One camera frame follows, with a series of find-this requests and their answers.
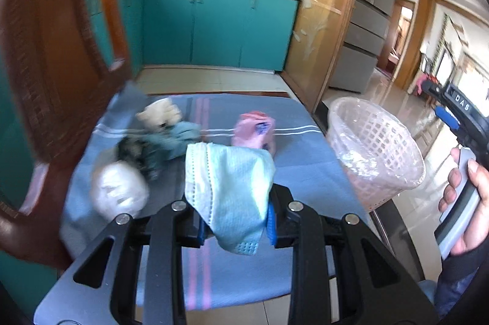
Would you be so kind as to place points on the blue face mask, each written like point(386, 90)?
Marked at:
point(229, 191)

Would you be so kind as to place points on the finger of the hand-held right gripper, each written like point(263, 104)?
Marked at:
point(433, 89)
point(447, 119)

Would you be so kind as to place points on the teal cloth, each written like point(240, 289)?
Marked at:
point(174, 141)

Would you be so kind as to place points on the carved wooden chair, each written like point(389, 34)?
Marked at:
point(49, 54)

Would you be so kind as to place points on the pink plastic bag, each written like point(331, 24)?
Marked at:
point(254, 130)

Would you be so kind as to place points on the person's right hand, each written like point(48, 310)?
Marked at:
point(481, 210)

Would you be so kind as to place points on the dark wrapper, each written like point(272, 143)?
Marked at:
point(131, 153)

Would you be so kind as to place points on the wooden framed glass door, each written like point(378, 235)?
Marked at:
point(321, 23)

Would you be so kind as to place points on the person's right forearm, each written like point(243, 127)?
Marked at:
point(460, 264)

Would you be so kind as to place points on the blue striped seat cushion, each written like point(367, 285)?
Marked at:
point(298, 157)

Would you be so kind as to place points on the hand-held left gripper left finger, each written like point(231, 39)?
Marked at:
point(200, 235)

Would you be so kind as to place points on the white plastic bag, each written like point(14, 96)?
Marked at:
point(120, 189)

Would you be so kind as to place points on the pink hanging cloth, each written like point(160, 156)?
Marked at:
point(421, 84)

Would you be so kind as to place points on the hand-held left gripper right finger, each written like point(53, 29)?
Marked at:
point(270, 229)

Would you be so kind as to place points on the white plastic basket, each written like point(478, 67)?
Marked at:
point(378, 164)

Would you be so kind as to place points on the grey refrigerator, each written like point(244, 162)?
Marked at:
point(366, 23)

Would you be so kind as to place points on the cream tissue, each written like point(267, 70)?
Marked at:
point(160, 113)

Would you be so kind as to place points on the wooden door frame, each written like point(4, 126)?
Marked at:
point(408, 42)

